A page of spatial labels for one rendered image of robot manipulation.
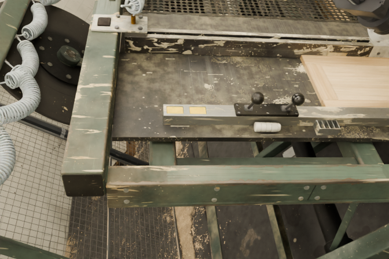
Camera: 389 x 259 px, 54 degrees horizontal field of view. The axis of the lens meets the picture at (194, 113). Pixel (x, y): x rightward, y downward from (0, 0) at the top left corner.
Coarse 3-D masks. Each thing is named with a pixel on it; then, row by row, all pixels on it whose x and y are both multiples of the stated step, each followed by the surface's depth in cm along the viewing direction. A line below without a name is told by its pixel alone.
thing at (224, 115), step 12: (216, 108) 117; (228, 108) 118; (300, 108) 121; (312, 108) 122; (324, 108) 122; (336, 108) 123; (348, 108) 124; (360, 108) 124; (372, 108) 125; (384, 108) 125; (168, 120) 114; (180, 120) 115; (192, 120) 115; (204, 120) 116; (216, 120) 116; (228, 120) 116; (240, 120) 117; (252, 120) 117; (264, 120) 118; (276, 120) 118; (288, 120) 119; (300, 120) 119; (312, 120) 120; (348, 120) 121; (360, 120) 122; (372, 120) 122; (384, 120) 123
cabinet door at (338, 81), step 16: (304, 64) 143; (320, 64) 143; (336, 64) 144; (352, 64) 145; (368, 64) 146; (384, 64) 148; (320, 80) 136; (336, 80) 138; (352, 80) 138; (368, 80) 140; (384, 80) 141; (320, 96) 130; (336, 96) 131; (352, 96) 132; (368, 96) 133; (384, 96) 134
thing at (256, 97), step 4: (256, 92) 106; (260, 92) 106; (252, 96) 106; (256, 96) 105; (260, 96) 105; (252, 100) 106; (256, 100) 105; (260, 100) 105; (252, 104) 111; (256, 104) 106; (260, 104) 107; (244, 108) 116; (248, 108) 115; (252, 108) 116
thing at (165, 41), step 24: (96, 24) 131; (120, 24) 133; (144, 24) 134; (144, 48) 138; (168, 48) 139; (192, 48) 140; (216, 48) 141; (240, 48) 142; (264, 48) 143; (288, 48) 144; (312, 48) 145; (336, 48) 146; (360, 48) 147; (384, 48) 148
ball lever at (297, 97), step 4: (296, 92) 109; (292, 96) 108; (296, 96) 107; (300, 96) 107; (292, 100) 108; (296, 100) 107; (300, 100) 107; (304, 100) 108; (292, 104) 112; (296, 104) 108; (300, 104) 108; (284, 108) 117; (288, 108) 116
